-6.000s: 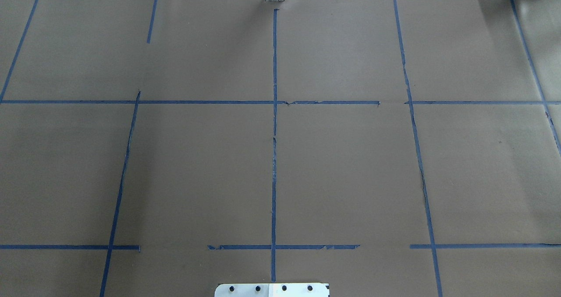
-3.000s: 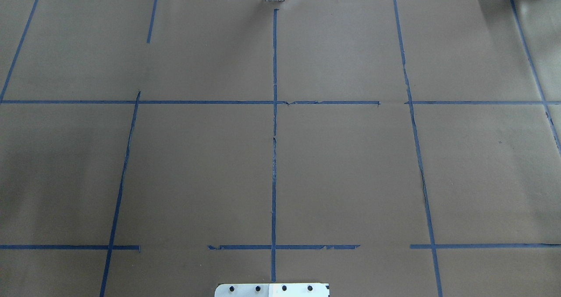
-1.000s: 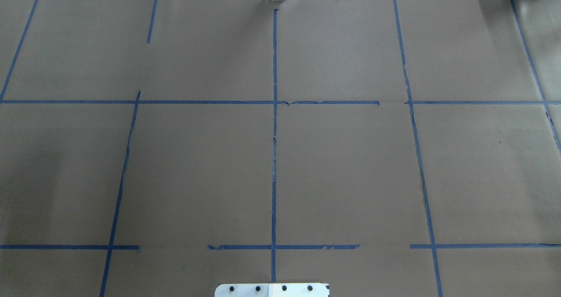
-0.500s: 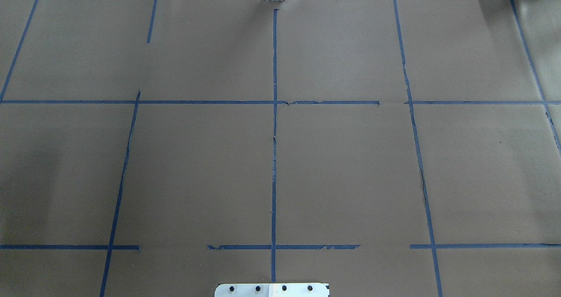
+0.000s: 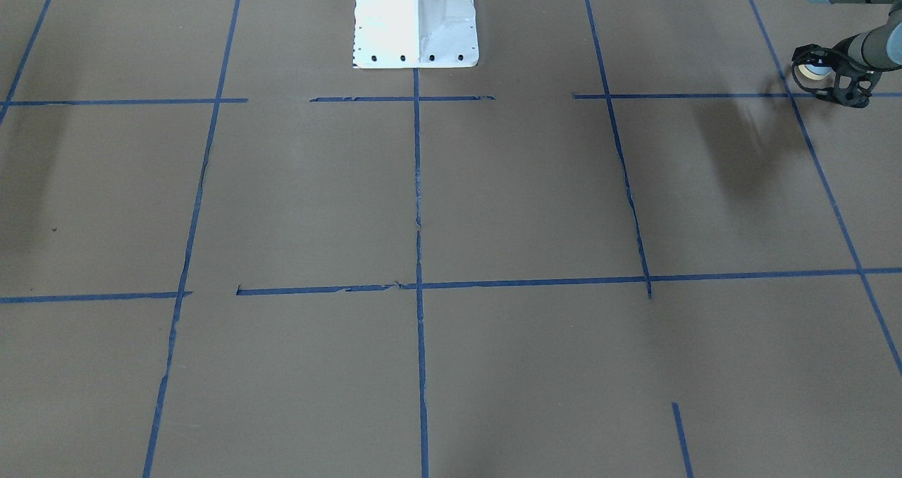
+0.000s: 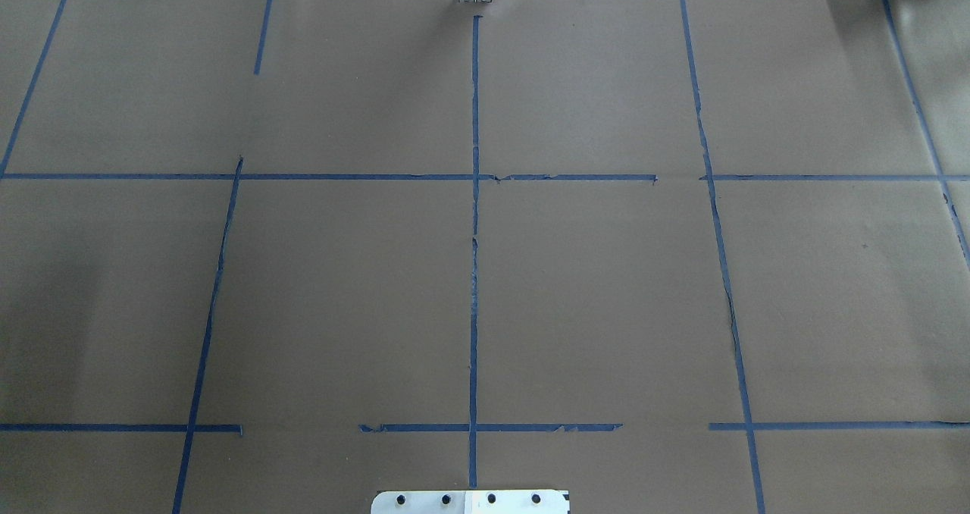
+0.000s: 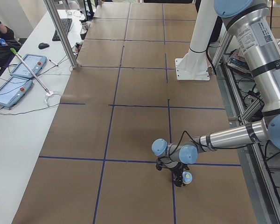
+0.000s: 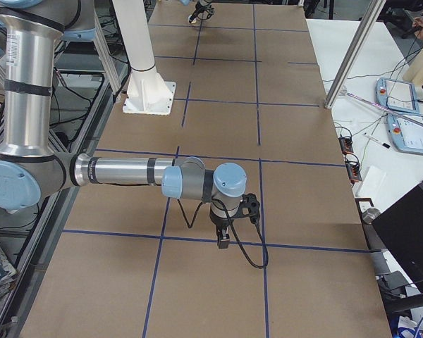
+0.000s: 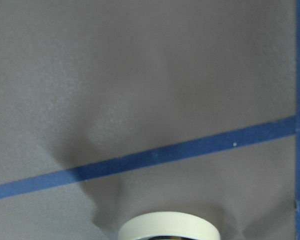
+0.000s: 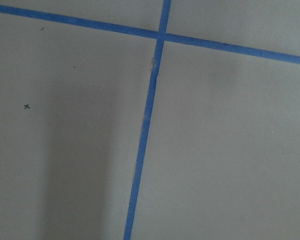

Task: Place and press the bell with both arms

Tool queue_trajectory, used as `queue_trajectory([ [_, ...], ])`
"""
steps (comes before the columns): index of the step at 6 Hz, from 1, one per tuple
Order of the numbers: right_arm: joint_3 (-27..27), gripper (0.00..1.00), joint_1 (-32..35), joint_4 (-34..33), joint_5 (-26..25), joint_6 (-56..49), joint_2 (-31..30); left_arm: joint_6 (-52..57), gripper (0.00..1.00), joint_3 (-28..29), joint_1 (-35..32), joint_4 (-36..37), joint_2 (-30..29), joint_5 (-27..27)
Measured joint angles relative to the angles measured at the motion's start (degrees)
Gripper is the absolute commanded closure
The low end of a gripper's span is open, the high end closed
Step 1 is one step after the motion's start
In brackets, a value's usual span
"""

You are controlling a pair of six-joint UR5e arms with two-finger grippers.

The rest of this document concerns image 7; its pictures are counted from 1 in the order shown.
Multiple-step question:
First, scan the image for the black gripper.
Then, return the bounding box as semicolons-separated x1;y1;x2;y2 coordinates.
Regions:
166;161;189;187

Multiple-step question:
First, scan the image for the blue and cream bell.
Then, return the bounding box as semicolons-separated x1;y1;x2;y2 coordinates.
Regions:
182;171;193;185

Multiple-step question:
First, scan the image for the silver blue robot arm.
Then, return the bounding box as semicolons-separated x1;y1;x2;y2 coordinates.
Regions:
152;0;280;187

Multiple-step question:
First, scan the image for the brown paper table cover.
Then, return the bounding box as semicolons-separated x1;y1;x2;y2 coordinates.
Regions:
13;3;257;224

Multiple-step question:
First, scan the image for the stack of magazines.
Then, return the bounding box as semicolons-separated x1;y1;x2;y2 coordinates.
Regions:
226;48;250;73

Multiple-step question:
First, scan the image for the small metal cup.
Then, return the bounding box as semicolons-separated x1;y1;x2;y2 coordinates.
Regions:
81;22;88;31

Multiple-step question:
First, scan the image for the upper blue teach pendant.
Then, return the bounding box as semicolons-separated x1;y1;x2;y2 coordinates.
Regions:
10;54;47;79

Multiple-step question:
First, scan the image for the blue teach pendant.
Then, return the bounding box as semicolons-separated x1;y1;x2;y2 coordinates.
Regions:
0;77;33;108
10;54;47;79

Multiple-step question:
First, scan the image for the lower blue teach pendant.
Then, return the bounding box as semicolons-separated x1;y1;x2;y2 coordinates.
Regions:
0;77;33;108

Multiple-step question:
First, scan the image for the black computer mouse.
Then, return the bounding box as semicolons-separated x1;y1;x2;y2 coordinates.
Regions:
38;42;49;49

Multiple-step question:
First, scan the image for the black keyboard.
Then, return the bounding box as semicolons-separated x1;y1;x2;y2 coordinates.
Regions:
52;18;73;42

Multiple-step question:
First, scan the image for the metal rod with green tip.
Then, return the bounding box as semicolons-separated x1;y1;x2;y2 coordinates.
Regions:
10;48;53;96

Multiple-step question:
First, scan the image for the seated person in black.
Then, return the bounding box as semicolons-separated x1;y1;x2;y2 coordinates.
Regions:
0;21;21;68

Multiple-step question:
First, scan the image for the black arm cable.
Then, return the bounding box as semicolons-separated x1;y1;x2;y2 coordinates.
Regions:
168;130;248;164

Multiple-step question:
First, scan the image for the white camera stand post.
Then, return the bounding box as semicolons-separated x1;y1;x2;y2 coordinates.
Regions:
175;0;217;81

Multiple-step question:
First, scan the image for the aluminium frame post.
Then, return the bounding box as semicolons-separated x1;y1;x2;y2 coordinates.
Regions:
44;0;78;69

